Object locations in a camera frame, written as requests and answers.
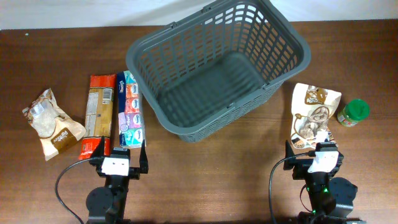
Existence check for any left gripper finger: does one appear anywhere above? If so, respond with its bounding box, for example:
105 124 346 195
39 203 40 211
91 136 105 158
139 139 149 174

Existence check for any multicolour tissue pack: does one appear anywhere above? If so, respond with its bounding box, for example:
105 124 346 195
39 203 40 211
116 70 146 149

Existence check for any beige rice bag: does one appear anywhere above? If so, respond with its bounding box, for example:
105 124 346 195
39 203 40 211
22 88 86 161

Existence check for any beige mushroom snack bag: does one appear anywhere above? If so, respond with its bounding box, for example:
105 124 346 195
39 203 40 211
290 83 341 149

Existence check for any red brown pasta packet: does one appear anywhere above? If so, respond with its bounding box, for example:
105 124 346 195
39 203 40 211
78 74 116 160

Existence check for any grey plastic shopping basket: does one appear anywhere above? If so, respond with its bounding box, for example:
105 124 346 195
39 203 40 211
126 0 311 142

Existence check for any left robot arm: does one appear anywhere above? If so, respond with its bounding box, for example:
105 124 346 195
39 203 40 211
86 138 149 224

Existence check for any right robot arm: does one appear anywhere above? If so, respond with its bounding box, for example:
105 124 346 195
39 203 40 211
284 142 365 224

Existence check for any green lid jar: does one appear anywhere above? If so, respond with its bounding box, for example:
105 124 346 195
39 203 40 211
337 99 370 127

